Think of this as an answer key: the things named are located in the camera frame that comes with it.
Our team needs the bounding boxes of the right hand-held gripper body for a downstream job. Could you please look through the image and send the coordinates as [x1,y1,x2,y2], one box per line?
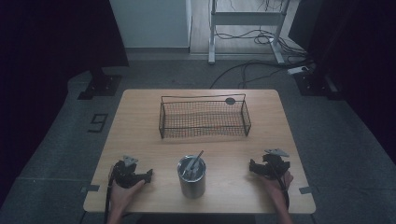
[262,147,291,181]

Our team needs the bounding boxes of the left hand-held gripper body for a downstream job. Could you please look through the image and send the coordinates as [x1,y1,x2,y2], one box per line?
[111,154,142,189]

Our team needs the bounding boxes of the person's right hand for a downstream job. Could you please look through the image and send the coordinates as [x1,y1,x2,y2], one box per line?
[259,171,294,202]

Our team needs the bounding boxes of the person's left hand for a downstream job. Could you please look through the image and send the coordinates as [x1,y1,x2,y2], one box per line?
[107,166,146,213]

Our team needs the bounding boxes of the metal utensil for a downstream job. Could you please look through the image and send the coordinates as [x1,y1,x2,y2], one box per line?
[188,161,200,181]

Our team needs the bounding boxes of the stainless steel cup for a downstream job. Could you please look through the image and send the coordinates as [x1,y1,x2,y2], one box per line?
[177,154,207,200]

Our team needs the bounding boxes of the metal straw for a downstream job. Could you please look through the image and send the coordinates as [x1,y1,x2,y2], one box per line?
[186,149,205,177]

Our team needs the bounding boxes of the black tape floor marking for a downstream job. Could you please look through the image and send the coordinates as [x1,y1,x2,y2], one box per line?
[87,113,109,133]

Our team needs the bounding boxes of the black stand base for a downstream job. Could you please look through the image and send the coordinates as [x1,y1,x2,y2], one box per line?
[293,70,344,101]
[77,66,122,101]

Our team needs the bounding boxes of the white power strip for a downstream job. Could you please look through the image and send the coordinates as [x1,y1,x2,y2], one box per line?
[287,65,310,76]

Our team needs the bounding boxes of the dark curtain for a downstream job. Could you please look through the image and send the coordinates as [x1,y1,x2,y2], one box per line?
[289,0,396,162]
[0,0,131,200]

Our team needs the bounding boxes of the right hand-held gripper cable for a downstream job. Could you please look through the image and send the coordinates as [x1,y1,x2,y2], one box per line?
[271,161,291,210]

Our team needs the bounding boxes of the hand-held gripper cable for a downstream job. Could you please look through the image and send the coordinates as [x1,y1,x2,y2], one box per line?
[271,161,291,210]
[103,166,116,224]

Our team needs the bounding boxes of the left hand-held gripper cable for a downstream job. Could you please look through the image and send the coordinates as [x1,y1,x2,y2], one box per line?
[103,166,116,224]

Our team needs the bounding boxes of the black wire mesh basket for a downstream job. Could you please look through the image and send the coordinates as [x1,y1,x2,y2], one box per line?
[158,93,252,140]

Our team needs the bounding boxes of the long black floor cable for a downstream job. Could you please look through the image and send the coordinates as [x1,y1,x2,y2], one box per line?
[209,59,314,90]

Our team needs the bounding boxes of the tangle of floor cables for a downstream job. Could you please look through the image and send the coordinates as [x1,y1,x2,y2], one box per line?
[214,28,309,58]

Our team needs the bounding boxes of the white desk frame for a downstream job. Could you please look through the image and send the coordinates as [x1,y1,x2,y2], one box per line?
[207,0,291,65]

